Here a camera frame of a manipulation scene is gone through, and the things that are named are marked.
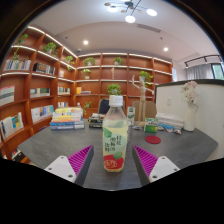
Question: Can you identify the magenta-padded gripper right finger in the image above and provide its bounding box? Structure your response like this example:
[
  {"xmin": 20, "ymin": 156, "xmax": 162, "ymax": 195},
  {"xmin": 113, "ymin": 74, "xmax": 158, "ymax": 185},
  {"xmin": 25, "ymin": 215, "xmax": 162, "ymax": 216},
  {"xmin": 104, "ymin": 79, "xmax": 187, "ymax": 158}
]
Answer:
[{"xmin": 131, "ymin": 144, "xmax": 181, "ymax": 187}]

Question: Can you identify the tan chair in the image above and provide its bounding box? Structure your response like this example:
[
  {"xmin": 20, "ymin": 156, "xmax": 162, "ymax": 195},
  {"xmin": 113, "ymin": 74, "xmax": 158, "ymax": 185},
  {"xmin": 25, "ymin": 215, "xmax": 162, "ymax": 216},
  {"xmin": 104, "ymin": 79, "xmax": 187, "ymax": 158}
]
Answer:
[{"xmin": 132, "ymin": 100, "xmax": 158, "ymax": 123}]

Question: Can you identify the window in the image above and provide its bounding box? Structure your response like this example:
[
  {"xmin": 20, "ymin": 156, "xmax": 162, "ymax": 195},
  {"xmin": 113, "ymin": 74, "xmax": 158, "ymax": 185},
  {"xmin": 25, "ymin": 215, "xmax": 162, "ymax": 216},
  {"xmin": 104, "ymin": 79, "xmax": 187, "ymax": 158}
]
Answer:
[{"xmin": 211, "ymin": 62, "xmax": 224, "ymax": 81}]

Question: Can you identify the stack of dark books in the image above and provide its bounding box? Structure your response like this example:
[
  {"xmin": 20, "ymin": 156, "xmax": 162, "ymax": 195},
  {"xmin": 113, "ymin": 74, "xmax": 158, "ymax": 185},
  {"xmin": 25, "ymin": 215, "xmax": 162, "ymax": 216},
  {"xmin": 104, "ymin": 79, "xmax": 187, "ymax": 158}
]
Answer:
[{"xmin": 87, "ymin": 112, "xmax": 106, "ymax": 129}]

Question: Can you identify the wooden artist mannequin figure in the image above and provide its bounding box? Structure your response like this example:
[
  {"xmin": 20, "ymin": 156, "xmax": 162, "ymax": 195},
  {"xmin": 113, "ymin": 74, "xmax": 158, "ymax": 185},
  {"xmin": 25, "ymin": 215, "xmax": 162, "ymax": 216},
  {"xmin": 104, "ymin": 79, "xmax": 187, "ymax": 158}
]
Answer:
[{"xmin": 130, "ymin": 74, "xmax": 155, "ymax": 128}]

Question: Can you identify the stack of white books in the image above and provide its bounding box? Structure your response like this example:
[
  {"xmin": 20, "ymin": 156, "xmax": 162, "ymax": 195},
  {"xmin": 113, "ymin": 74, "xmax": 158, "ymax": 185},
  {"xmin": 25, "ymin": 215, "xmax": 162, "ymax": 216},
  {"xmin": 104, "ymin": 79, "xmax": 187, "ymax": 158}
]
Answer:
[{"xmin": 155, "ymin": 112, "xmax": 185, "ymax": 132}]

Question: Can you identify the dark blue chair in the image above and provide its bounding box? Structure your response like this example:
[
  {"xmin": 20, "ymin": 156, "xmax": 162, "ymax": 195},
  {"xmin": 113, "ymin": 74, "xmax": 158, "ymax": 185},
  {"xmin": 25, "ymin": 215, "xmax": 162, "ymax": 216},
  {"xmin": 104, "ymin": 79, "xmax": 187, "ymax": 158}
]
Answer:
[{"xmin": 97, "ymin": 98, "xmax": 111, "ymax": 115}]

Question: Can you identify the white vase with pink flowers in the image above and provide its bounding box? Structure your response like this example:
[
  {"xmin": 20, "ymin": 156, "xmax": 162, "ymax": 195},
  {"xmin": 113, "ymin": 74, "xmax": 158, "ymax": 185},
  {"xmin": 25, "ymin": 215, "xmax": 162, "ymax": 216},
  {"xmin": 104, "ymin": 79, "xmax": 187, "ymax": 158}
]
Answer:
[{"xmin": 180, "ymin": 80, "xmax": 200, "ymax": 132}]

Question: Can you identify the flat round red coaster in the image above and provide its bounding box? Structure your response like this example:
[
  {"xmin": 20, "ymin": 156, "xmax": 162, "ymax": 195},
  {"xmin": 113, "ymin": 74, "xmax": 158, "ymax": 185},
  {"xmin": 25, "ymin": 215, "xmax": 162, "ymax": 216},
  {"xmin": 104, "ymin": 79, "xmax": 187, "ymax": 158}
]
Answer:
[{"xmin": 144, "ymin": 134, "xmax": 162, "ymax": 145}]

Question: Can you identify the ceiling air vent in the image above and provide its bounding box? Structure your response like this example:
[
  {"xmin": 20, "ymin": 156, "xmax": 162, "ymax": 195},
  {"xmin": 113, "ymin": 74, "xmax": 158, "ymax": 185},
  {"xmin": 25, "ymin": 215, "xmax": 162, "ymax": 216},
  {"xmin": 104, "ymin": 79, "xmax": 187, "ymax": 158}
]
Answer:
[{"xmin": 137, "ymin": 23, "xmax": 162, "ymax": 34}]

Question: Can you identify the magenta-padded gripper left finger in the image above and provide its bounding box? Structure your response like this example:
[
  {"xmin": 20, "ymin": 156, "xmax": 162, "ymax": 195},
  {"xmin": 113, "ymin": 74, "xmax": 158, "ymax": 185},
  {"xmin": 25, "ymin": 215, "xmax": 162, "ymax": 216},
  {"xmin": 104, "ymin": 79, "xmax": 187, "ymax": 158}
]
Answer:
[{"xmin": 44, "ymin": 144, "xmax": 95, "ymax": 188}]

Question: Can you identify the green and white box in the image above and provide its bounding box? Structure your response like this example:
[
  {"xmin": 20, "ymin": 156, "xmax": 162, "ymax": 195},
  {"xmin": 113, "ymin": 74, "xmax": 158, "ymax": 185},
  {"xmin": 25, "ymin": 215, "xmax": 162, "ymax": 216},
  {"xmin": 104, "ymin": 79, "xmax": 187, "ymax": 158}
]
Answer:
[{"xmin": 144, "ymin": 117, "xmax": 160, "ymax": 134}]

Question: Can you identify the branched ceiling lamp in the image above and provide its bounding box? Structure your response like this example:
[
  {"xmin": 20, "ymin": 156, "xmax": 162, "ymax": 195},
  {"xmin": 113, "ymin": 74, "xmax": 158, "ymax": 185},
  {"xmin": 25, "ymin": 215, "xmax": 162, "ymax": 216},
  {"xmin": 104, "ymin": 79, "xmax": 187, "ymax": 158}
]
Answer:
[{"xmin": 103, "ymin": 0, "xmax": 158, "ymax": 24}]

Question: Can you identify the black track light rail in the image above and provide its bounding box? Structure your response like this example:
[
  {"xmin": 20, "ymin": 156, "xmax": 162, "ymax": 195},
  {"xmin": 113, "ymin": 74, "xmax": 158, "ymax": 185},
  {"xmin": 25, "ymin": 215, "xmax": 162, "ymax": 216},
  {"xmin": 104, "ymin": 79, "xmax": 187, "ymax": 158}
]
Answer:
[{"xmin": 184, "ymin": 53, "xmax": 223, "ymax": 69}]

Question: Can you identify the stack of colourful books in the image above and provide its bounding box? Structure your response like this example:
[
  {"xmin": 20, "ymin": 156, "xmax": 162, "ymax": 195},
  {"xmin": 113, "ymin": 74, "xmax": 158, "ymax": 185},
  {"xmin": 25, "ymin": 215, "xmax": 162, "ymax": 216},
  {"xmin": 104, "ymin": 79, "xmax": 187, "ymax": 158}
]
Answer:
[{"xmin": 49, "ymin": 106, "xmax": 86, "ymax": 131}]

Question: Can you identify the clear yellow-green drink bottle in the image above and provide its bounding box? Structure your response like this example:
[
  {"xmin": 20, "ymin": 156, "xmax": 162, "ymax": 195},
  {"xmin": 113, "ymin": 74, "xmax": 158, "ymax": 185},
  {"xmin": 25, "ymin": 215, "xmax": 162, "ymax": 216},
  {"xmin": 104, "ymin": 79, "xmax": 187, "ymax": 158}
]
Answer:
[{"xmin": 101, "ymin": 94, "xmax": 129, "ymax": 173}]

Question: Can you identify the wooden wall shelf unit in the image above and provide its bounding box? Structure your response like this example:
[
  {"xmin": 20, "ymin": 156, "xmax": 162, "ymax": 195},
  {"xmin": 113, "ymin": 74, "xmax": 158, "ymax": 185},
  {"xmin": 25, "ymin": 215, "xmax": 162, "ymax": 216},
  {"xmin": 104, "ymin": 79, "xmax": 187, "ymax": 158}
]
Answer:
[{"xmin": 0, "ymin": 24, "xmax": 174, "ymax": 162}]

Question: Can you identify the grey curtain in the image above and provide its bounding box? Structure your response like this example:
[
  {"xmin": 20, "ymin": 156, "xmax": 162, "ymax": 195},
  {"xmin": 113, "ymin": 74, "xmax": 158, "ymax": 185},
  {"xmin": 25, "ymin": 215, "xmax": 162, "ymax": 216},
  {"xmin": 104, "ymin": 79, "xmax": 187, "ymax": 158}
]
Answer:
[{"xmin": 185, "ymin": 63, "xmax": 214, "ymax": 80}]

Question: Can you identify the green and white drink carton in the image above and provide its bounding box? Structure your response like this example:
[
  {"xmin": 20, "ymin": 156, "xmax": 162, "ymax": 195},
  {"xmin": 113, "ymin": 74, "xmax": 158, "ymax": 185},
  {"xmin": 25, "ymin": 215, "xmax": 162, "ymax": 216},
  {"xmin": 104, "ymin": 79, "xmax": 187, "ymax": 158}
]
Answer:
[{"xmin": 126, "ymin": 106, "xmax": 136, "ymax": 127}]

